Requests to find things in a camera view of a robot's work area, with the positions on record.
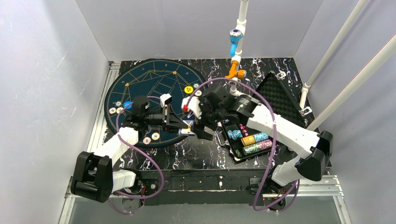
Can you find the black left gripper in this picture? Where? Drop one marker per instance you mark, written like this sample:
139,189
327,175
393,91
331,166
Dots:
167,119

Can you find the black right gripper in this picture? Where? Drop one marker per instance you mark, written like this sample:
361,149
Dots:
204,115

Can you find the yellow poker chip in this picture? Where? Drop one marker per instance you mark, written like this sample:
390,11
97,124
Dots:
198,93
155,136
119,109

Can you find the red white poker chip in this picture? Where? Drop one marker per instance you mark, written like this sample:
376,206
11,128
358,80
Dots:
112,110
147,140

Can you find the yellow big blind button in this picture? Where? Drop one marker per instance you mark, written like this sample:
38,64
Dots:
188,89

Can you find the blue small blind button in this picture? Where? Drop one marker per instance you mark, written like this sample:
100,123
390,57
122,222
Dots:
127,105

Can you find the boxed deck of playing cards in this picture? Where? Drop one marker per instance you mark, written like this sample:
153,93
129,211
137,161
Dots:
187,131

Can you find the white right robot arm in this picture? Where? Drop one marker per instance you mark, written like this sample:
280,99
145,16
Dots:
313,149

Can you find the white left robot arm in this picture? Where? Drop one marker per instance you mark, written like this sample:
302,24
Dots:
94,177

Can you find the light blue chip stack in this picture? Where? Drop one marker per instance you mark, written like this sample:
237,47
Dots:
234,134

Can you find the round dark blue poker mat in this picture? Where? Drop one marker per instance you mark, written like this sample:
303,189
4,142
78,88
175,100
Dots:
153,78

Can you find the yellow chip stack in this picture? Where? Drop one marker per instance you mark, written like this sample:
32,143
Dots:
248,140

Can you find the green and purple chip row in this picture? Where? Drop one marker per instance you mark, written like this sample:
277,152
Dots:
257,147

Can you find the black poker chip case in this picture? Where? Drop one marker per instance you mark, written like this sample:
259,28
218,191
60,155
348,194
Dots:
285,117

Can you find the white thin diagonal pole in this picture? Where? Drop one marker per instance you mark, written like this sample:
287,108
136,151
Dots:
360,5

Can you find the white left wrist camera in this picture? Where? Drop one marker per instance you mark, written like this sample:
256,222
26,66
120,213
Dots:
165,99

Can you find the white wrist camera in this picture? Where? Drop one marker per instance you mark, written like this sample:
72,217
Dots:
165,99
192,104

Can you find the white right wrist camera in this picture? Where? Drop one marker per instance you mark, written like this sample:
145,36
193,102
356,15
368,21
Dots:
192,104

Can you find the white pipe camera stand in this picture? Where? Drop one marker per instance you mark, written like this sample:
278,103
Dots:
236,36

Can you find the aluminium frame rail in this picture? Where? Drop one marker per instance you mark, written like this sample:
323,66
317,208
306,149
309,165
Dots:
96,139

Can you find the white diagonal frame pole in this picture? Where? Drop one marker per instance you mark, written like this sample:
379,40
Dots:
383,54

